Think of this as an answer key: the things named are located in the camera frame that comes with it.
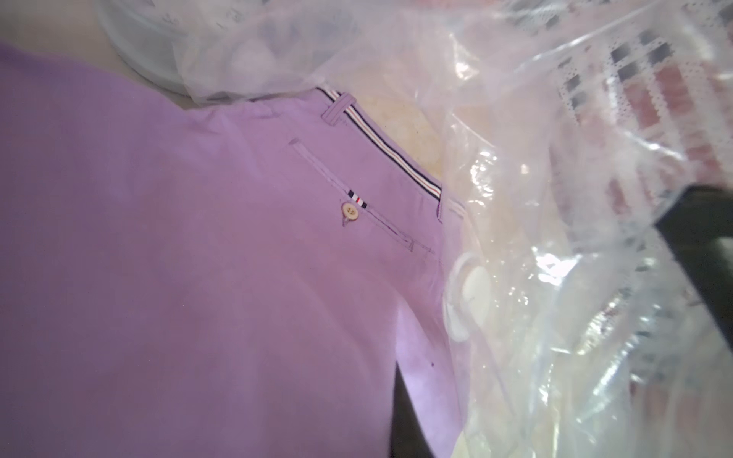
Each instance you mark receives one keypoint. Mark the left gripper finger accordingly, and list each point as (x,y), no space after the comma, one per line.
(407,437)

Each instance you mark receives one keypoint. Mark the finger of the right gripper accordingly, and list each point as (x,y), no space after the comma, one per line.
(698,231)

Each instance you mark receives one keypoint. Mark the clear plastic vacuum bag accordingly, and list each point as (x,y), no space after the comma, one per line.
(567,129)

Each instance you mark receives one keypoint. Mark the purple garment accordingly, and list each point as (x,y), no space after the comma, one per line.
(242,280)

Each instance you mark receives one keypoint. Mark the white vacuum bag valve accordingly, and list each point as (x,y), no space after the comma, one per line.
(467,297)

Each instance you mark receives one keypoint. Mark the white alarm clock on table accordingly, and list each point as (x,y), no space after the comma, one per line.
(146,33)

